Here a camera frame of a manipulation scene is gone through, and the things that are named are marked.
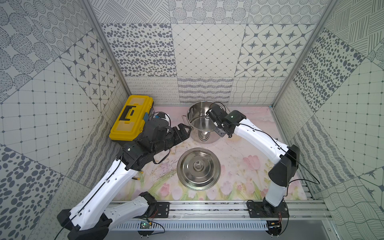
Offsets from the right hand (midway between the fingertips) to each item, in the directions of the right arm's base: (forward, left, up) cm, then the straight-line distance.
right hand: (226, 126), depth 82 cm
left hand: (-12, +21, +14) cm, 28 cm away
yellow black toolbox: (+7, +57, -4) cm, 58 cm away
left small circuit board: (-44, +42, -23) cm, 65 cm away
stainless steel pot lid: (-17, +15, -20) cm, 30 cm away
